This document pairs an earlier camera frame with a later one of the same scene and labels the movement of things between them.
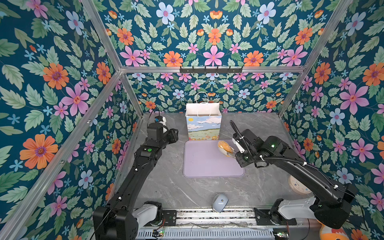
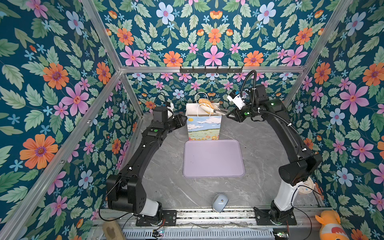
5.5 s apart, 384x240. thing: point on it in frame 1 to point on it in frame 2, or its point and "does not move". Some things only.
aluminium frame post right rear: x=342 y=6 does not move
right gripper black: x=240 y=162 to x=237 y=114
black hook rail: x=210 y=70 does not move
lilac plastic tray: x=203 y=159 does not move
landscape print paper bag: x=204 y=119 does not move
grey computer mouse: x=219 y=202 does not move
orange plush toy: x=326 y=233 does not move
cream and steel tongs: x=231 y=154 to x=215 y=109
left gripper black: x=173 y=135 to x=179 y=122
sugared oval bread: x=222 y=144 to x=203 y=101
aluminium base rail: x=244 y=217 does not move
